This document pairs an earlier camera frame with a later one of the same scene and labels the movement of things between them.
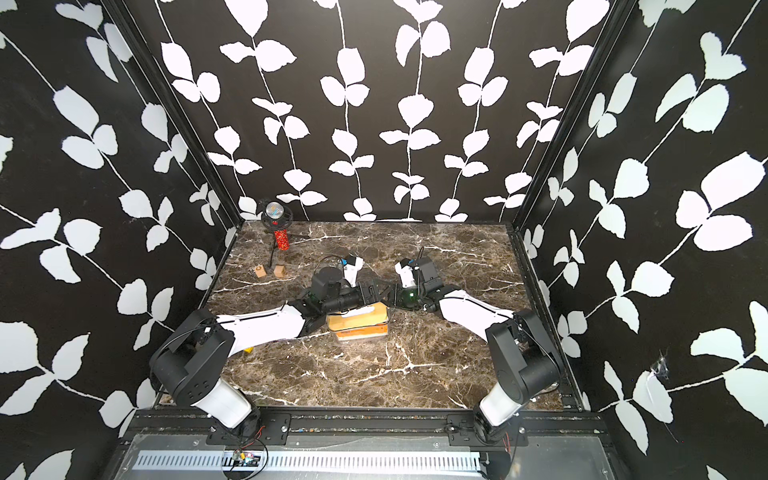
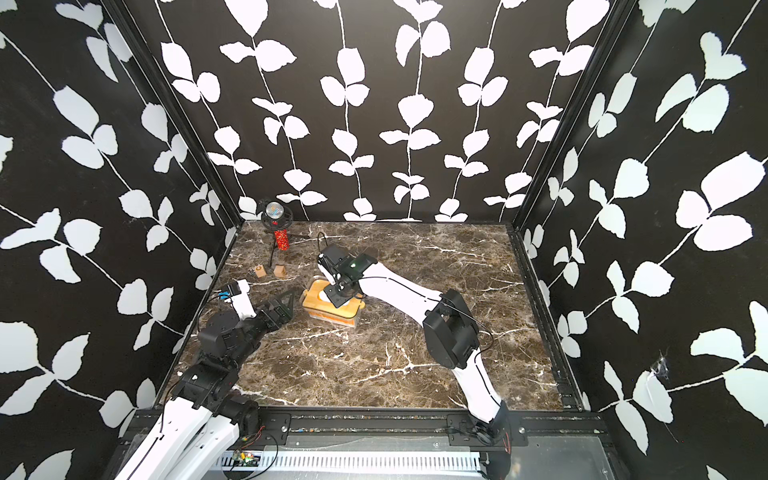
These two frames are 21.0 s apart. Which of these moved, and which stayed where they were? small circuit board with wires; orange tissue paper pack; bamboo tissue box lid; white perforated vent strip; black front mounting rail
Moved: orange tissue paper pack; bamboo tissue box lid
Stayed: white perforated vent strip; black front mounting rail; small circuit board with wires
